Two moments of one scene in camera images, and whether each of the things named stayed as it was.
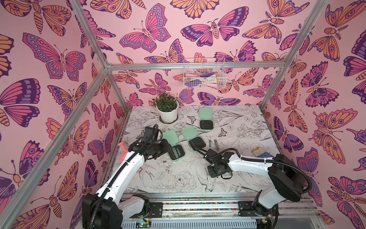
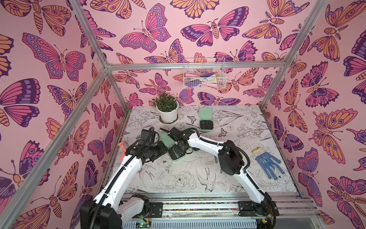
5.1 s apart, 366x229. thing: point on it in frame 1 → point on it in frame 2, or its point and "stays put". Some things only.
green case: x=177 y=152 stays put
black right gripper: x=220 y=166 → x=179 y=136
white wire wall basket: x=204 y=73 stays put
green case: x=206 y=120 stays put
